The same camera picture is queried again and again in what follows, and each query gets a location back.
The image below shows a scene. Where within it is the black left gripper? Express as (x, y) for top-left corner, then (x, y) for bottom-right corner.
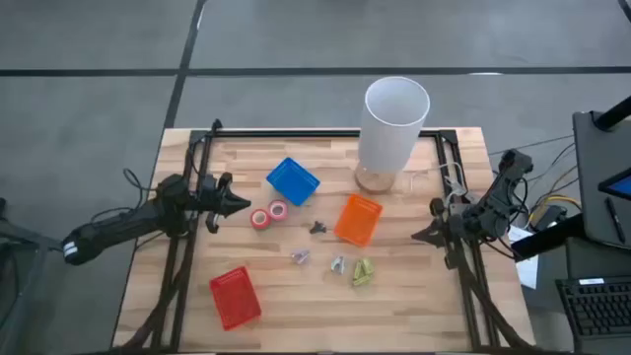
(195, 171), (251, 235)

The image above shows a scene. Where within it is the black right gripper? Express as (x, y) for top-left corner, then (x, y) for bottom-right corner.
(411, 196), (477, 271)

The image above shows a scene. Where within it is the red tape roll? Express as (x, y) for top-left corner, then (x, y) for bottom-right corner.
(249, 208), (272, 231)

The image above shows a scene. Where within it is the pink tape roll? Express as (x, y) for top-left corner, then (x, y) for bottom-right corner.
(267, 199), (290, 222)

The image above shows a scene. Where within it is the blue plastic basket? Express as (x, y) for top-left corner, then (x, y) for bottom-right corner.
(265, 157), (321, 207)

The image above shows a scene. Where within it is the orange plastic basket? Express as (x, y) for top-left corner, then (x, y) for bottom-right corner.
(333, 192), (385, 249)

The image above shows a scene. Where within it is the red plastic basket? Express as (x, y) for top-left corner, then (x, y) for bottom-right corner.
(208, 265), (263, 332)

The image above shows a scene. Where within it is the white paper sheet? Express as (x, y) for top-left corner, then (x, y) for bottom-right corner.
(507, 224), (539, 291)

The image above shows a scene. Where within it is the black desk support beam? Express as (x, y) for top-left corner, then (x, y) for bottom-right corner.
(510, 214), (586, 262)

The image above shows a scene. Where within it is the table lamp white shade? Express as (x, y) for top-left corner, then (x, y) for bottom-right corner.
(353, 76), (432, 194)

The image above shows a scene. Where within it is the black power adapter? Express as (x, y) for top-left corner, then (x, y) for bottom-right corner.
(530, 204), (568, 233)

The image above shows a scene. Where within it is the dark grey side desk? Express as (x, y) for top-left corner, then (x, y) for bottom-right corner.
(571, 110), (631, 250)

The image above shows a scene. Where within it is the black keyboard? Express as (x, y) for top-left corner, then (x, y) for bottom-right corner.
(555, 276), (631, 340)

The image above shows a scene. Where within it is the black pen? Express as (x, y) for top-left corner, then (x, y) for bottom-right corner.
(604, 196), (627, 245)

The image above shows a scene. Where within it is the black tablet blue screen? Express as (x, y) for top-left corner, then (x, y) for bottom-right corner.
(597, 167), (631, 202)

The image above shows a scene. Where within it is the grey metal stand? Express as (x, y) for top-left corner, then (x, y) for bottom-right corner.
(0, 196), (65, 355)

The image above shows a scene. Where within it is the white lamp cable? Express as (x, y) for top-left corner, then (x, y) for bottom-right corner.
(396, 161), (469, 200)

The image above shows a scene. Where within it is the black aluminium table frame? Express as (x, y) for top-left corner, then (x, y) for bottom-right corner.
(117, 119), (536, 354)

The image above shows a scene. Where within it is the yellow cable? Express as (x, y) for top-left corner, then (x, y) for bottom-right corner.
(526, 194), (583, 226)

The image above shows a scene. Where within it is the thin black floor cable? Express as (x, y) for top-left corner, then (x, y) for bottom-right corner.
(487, 135), (576, 157)

